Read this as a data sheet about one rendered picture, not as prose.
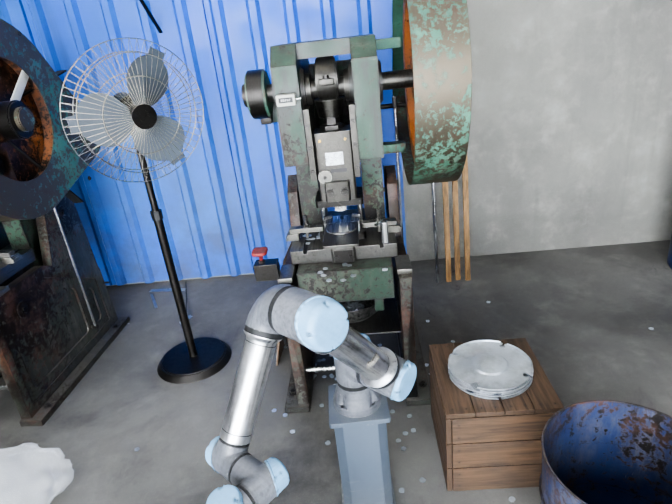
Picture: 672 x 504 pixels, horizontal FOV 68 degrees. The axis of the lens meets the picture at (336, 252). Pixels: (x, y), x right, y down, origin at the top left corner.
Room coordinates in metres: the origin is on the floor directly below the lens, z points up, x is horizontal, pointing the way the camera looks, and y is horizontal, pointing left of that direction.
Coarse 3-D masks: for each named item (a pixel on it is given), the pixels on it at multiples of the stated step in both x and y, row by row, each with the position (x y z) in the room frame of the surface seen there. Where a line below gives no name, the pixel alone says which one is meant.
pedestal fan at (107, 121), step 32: (96, 64) 2.06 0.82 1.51; (160, 64) 2.25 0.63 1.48; (96, 96) 2.12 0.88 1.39; (128, 96) 2.22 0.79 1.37; (160, 96) 2.27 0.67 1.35; (192, 96) 2.28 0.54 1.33; (96, 128) 2.07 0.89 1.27; (128, 128) 2.12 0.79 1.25; (160, 128) 2.21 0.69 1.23; (160, 160) 2.24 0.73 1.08; (160, 224) 2.25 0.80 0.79; (192, 352) 2.24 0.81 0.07; (224, 352) 2.26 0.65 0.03
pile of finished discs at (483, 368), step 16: (464, 352) 1.54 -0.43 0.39; (480, 352) 1.53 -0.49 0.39; (496, 352) 1.52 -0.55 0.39; (512, 352) 1.51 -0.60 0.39; (448, 368) 1.48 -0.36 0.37; (464, 368) 1.45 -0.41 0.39; (480, 368) 1.43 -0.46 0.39; (496, 368) 1.42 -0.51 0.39; (512, 368) 1.42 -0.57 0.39; (528, 368) 1.41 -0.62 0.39; (464, 384) 1.37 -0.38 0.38; (480, 384) 1.36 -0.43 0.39; (496, 384) 1.35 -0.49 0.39; (512, 384) 1.34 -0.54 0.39; (528, 384) 1.37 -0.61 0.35
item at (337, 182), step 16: (320, 128) 2.06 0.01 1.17; (336, 128) 2.02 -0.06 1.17; (320, 144) 1.98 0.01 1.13; (336, 144) 1.98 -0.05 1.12; (320, 160) 1.98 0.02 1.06; (336, 160) 1.98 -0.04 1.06; (352, 160) 1.98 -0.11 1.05; (320, 176) 1.97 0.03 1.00; (336, 176) 1.98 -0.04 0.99; (352, 176) 1.97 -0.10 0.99; (320, 192) 1.99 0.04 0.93; (336, 192) 1.95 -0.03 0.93; (352, 192) 1.98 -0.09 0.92
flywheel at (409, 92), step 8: (408, 16) 2.23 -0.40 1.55; (408, 24) 2.26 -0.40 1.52; (408, 32) 2.28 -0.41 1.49; (408, 40) 2.30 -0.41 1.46; (408, 48) 2.31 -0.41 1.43; (408, 56) 2.32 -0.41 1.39; (408, 64) 2.33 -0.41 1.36; (408, 88) 2.32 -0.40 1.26; (408, 96) 2.32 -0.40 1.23; (408, 104) 2.30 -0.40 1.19; (408, 112) 2.29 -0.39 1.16; (408, 120) 2.28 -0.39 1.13; (408, 128) 2.30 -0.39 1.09
